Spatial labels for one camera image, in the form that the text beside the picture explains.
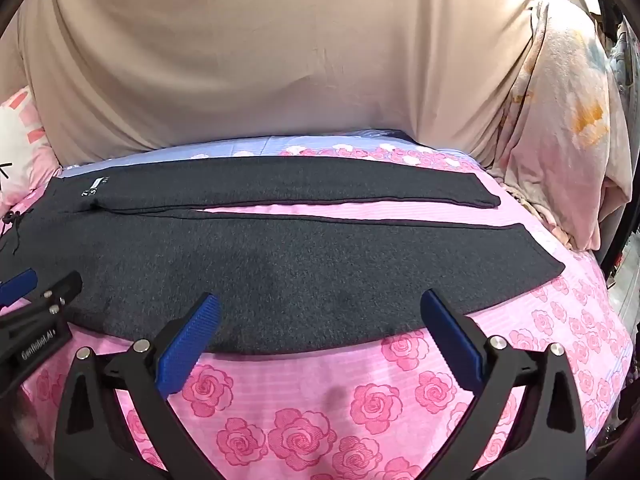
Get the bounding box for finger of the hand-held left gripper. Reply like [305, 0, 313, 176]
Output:
[29, 271, 84, 320]
[0, 268, 39, 309]

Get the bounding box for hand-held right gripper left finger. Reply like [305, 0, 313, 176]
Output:
[54, 292, 223, 480]

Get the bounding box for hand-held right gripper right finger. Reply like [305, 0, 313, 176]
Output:
[420, 290, 586, 480]

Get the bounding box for dark grey pants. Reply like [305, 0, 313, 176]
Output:
[0, 156, 566, 357]

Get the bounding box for pink rose bed sheet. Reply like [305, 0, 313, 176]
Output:
[0, 130, 633, 480]

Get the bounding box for pink cartoon rabbit pillow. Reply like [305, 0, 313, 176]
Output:
[0, 85, 63, 208]

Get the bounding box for pale floral quilt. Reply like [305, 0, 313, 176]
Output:
[492, 0, 632, 252]

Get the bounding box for beige cloth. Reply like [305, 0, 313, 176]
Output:
[10, 0, 556, 168]

